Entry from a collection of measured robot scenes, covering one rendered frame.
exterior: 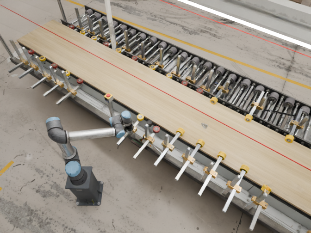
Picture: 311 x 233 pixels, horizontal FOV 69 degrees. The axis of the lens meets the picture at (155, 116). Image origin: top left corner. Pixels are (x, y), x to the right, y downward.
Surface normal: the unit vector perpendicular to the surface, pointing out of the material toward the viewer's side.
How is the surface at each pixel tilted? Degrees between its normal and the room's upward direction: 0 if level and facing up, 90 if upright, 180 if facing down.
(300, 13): 90
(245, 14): 61
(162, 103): 0
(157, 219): 0
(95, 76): 0
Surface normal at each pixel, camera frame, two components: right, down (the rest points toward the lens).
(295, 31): -0.49, 0.29
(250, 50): 0.03, -0.58
